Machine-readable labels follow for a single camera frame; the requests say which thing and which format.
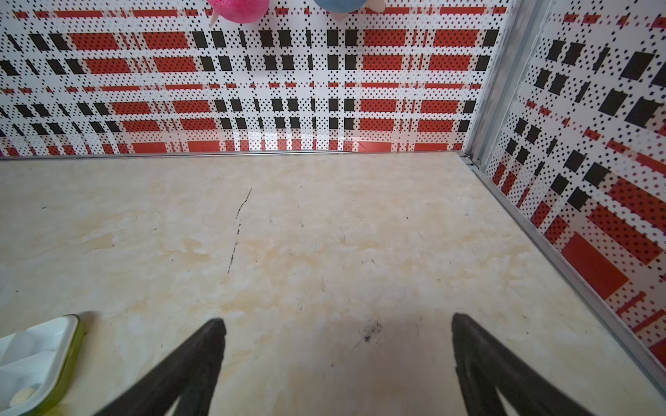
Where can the pink dressed hanging doll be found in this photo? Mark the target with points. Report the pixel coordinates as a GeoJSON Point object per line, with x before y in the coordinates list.
{"type": "Point", "coordinates": [238, 11]}

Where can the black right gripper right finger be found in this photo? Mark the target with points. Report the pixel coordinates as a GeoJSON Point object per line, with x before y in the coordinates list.
{"type": "Point", "coordinates": [487, 370]}

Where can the green pillbox white tray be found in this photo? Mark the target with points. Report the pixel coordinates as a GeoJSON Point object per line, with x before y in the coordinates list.
{"type": "Point", "coordinates": [37, 365]}

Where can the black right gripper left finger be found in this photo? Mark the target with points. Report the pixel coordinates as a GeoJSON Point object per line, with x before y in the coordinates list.
{"type": "Point", "coordinates": [184, 381]}

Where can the blue dressed hanging doll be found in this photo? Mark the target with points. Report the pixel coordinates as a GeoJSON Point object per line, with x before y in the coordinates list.
{"type": "Point", "coordinates": [348, 6]}

